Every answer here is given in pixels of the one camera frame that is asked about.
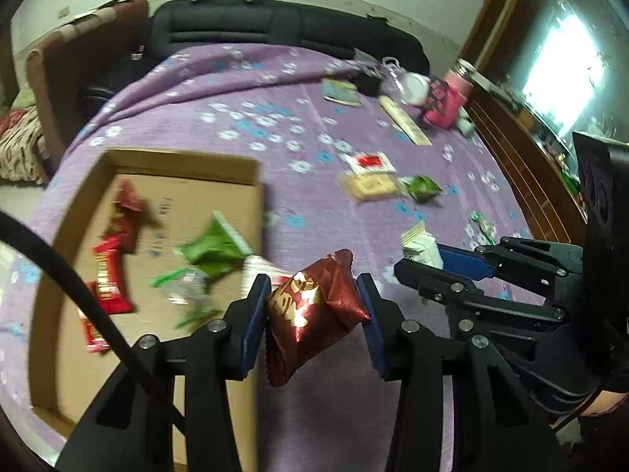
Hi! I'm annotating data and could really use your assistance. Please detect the person's right hand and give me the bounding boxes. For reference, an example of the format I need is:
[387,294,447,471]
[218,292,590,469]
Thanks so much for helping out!
[582,389,629,419]

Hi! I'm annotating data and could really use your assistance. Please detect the small green candy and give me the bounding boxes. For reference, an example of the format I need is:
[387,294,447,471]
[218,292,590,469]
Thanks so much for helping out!
[464,211,497,244]

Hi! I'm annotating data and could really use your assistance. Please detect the small black box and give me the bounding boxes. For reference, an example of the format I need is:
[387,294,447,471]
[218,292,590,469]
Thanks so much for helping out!
[354,70,384,96]

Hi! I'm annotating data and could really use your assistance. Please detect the small green snack packet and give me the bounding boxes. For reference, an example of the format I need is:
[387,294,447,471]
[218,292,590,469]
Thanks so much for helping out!
[403,175,443,203]

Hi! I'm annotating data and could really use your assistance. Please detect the tan cracker packet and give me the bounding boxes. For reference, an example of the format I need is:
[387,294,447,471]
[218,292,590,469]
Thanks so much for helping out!
[341,172,406,202]

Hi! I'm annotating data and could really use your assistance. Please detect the long red snack bar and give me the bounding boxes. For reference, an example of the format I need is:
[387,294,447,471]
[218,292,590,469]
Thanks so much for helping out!
[92,238,134,315]

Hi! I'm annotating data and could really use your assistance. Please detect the cardboard box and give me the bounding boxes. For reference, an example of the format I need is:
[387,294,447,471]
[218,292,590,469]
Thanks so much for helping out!
[32,149,266,468]

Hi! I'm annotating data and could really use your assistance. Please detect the long beige box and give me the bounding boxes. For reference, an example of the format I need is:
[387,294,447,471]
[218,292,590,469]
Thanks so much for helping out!
[379,96,433,147]

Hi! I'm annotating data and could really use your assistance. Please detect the clear green-edged snack packet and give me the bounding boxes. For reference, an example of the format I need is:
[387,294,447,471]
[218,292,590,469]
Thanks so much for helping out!
[150,268,212,306]

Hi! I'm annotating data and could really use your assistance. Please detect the large green snack packet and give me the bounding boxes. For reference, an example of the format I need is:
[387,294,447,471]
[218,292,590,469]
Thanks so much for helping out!
[174,211,254,281]

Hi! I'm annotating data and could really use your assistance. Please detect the white cream snack packet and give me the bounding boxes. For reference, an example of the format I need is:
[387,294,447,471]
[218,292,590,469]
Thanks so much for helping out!
[400,221,445,269]

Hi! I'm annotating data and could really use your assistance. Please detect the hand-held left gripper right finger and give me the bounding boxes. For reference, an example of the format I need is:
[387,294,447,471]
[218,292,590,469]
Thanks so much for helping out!
[356,273,563,472]

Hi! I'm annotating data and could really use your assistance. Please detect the clear plastic bag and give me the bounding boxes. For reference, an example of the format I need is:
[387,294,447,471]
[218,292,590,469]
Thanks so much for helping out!
[354,49,408,94]

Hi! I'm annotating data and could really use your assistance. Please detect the brown armchair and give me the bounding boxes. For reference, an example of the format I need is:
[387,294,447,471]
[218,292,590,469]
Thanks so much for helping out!
[26,0,151,183]

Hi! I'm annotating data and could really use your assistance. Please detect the green printed card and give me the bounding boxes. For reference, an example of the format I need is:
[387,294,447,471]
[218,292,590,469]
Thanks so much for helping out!
[322,79,364,108]

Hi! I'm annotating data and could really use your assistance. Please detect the pink bottle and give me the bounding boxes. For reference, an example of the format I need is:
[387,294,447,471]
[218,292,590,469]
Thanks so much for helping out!
[423,58,475,131]

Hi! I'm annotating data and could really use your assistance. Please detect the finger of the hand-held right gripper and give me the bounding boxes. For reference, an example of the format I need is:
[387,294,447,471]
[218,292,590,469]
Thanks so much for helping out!
[394,260,566,350]
[437,237,585,301]

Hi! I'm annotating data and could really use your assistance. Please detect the white cup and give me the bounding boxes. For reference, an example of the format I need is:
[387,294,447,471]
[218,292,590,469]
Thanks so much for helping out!
[400,73,433,106]

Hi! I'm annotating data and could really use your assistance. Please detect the black sofa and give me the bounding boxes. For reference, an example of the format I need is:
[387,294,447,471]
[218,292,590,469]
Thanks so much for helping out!
[79,0,430,121]

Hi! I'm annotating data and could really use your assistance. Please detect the small red gold snack bar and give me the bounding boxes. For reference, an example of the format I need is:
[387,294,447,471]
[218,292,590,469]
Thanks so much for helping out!
[81,317,111,355]

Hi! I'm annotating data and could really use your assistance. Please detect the white and red snack packet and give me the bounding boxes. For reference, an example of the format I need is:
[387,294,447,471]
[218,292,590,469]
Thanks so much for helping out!
[243,254,291,286]

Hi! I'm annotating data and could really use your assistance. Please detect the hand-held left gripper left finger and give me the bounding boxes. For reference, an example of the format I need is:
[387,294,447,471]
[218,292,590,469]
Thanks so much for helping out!
[54,273,272,472]

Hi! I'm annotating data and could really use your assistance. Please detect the black cable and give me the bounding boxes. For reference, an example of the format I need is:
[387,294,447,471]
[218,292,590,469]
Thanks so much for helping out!
[0,211,190,436]

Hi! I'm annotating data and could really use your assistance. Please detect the dark red foil snack packet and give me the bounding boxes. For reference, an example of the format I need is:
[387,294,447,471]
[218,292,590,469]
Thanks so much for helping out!
[265,248,372,388]

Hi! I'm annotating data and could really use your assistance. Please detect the white packet with red label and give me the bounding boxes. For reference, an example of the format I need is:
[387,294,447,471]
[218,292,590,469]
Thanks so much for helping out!
[344,151,396,175]

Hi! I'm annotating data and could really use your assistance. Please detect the floral blanket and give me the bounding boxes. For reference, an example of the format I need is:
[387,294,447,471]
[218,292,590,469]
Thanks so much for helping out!
[0,83,50,185]

